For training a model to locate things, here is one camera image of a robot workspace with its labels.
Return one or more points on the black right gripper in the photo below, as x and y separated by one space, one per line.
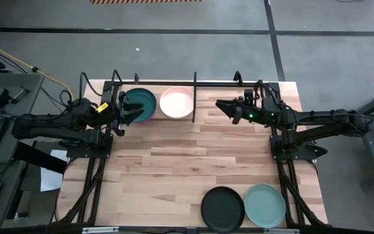
248 113

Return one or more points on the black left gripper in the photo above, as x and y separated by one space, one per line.
117 117

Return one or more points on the dark green plate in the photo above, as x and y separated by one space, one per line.
146 99

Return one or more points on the magenta plate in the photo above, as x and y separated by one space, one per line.
150 119

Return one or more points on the peach plate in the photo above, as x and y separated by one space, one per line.
176 102

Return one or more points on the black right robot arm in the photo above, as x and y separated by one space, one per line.
330 118

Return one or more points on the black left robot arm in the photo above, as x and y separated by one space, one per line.
44 125

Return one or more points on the yellow label tag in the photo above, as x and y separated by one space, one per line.
102 107

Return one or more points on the black plate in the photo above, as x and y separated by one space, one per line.
222 208

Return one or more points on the mint green plate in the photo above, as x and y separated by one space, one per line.
265 205

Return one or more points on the white paper sheet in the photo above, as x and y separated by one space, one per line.
49 182

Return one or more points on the black clamp tool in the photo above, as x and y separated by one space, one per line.
3 97

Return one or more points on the black metal table frame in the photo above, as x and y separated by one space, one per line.
222 84

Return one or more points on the black frame bracket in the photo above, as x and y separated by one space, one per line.
238 78
117 77
136 78

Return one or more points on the silver edge bracket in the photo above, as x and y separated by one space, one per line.
281 231
99 230

